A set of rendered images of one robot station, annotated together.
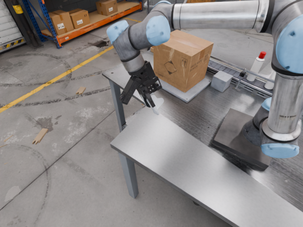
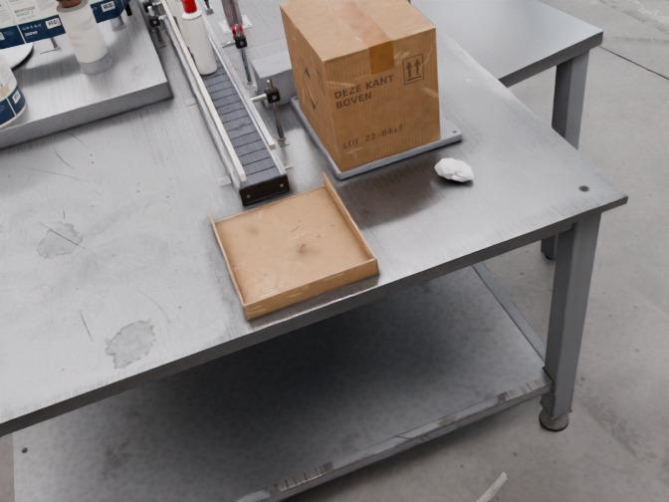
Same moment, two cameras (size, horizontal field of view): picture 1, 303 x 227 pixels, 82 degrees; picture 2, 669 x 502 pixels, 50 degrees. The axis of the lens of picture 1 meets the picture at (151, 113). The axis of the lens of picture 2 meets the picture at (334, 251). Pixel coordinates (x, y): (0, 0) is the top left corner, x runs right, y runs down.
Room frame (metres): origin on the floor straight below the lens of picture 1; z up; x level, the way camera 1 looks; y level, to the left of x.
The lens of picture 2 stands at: (2.36, 0.46, 1.79)
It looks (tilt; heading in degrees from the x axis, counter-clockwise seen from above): 43 degrees down; 213
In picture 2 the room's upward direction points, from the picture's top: 11 degrees counter-clockwise
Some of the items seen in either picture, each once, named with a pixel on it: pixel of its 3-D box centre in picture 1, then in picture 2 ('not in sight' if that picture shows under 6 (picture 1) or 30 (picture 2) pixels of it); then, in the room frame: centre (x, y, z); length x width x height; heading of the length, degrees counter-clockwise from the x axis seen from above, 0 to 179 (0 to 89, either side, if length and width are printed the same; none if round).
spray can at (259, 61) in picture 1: (256, 66); (197, 35); (1.02, -0.70, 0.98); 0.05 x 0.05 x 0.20
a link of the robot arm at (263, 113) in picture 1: (273, 114); not in sight; (0.53, -0.54, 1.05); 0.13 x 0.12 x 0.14; 163
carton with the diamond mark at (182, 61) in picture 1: (181, 60); (359, 72); (1.10, -0.20, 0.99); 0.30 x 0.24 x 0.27; 45
